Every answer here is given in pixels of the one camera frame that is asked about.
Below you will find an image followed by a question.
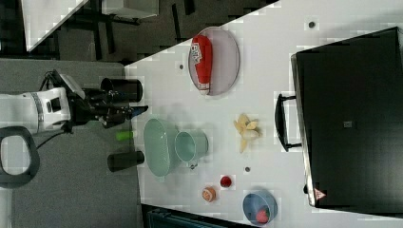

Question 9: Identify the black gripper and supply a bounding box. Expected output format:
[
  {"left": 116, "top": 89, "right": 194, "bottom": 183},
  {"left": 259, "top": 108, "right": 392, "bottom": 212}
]
[{"left": 66, "top": 89, "right": 148, "bottom": 129}]

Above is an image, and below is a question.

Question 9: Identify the peeled yellow banana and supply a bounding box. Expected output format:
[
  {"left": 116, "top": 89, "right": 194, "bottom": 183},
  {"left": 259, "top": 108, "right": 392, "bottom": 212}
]
[{"left": 233, "top": 114, "right": 261, "bottom": 153}]

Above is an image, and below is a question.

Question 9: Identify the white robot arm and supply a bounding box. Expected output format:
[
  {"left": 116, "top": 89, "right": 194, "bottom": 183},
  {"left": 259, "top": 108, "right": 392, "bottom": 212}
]
[{"left": 1, "top": 87, "right": 148, "bottom": 189}]

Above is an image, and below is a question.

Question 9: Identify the light green mug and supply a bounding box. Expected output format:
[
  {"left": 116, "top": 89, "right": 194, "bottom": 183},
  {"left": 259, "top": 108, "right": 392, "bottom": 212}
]
[{"left": 175, "top": 129, "right": 209, "bottom": 169}]

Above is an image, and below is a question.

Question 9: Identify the green cylinder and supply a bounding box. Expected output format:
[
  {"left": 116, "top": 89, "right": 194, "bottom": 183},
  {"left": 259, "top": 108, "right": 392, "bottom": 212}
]
[{"left": 115, "top": 131, "right": 133, "bottom": 142}]

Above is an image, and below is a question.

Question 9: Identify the green perforated colander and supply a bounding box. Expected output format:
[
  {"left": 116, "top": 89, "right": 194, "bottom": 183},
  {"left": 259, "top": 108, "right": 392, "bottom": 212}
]
[{"left": 144, "top": 119, "right": 181, "bottom": 182}]

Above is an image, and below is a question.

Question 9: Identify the red ketchup bottle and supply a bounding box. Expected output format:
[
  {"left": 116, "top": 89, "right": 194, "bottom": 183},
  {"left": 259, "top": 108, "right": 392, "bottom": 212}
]
[{"left": 190, "top": 35, "right": 213, "bottom": 95}]

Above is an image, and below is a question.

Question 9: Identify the grey round plate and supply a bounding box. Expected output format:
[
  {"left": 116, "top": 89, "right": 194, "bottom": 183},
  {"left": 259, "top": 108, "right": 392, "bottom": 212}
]
[{"left": 188, "top": 27, "right": 240, "bottom": 96}]

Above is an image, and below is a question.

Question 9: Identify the orange slice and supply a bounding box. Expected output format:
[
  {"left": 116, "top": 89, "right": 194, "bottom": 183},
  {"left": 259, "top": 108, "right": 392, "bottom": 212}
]
[{"left": 201, "top": 186, "right": 216, "bottom": 202}]

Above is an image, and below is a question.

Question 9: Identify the small red fruit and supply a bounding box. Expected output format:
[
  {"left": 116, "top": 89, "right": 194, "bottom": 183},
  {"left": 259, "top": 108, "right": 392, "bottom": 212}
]
[{"left": 221, "top": 176, "right": 232, "bottom": 188}]

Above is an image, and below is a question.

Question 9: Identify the white side table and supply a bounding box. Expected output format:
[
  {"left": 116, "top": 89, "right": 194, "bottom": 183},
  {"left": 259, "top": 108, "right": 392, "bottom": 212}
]
[{"left": 20, "top": 0, "right": 88, "bottom": 52}]

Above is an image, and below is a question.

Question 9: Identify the blue bowl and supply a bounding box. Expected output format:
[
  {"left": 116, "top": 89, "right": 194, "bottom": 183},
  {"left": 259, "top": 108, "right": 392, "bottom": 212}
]
[{"left": 242, "top": 189, "right": 278, "bottom": 226}]

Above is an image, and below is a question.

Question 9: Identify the red strawberry in bowl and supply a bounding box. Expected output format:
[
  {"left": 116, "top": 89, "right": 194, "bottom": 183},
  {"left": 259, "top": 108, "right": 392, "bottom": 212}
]
[{"left": 255, "top": 207, "right": 270, "bottom": 224}]

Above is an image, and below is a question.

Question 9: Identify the black toaster oven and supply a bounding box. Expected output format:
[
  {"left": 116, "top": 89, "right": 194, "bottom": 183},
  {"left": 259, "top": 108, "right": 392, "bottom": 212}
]
[{"left": 291, "top": 28, "right": 403, "bottom": 218}]

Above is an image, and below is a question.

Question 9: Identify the upper black cylinder post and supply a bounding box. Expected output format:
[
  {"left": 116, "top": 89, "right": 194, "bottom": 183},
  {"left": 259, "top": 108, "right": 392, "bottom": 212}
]
[{"left": 101, "top": 78, "right": 143, "bottom": 103}]

